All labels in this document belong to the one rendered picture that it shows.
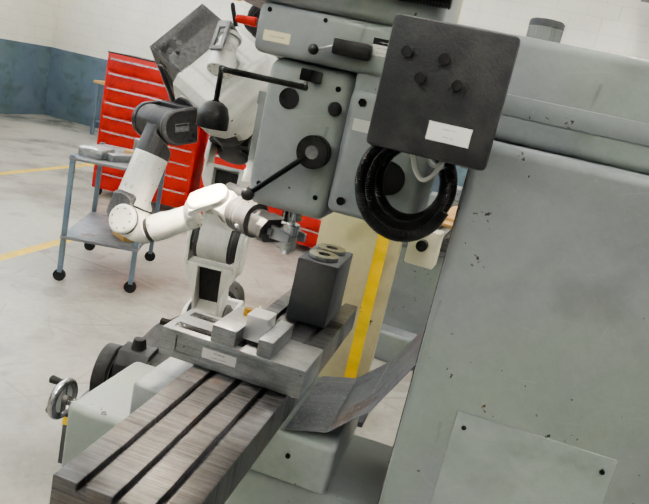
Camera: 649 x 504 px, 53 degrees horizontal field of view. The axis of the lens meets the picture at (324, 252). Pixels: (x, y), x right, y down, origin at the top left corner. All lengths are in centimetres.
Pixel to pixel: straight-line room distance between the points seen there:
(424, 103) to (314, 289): 92
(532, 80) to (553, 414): 63
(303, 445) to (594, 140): 87
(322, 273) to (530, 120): 79
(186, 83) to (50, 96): 1128
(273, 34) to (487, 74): 51
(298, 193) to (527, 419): 65
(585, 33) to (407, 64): 952
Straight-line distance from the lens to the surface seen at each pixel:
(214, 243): 219
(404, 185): 134
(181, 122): 179
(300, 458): 152
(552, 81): 134
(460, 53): 108
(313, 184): 141
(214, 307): 237
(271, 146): 143
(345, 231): 329
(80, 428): 176
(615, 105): 135
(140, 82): 692
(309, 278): 187
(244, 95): 183
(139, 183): 178
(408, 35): 109
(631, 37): 1065
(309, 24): 139
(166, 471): 119
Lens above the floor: 159
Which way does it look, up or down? 14 degrees down
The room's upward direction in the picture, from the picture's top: 12 degrees clockwise
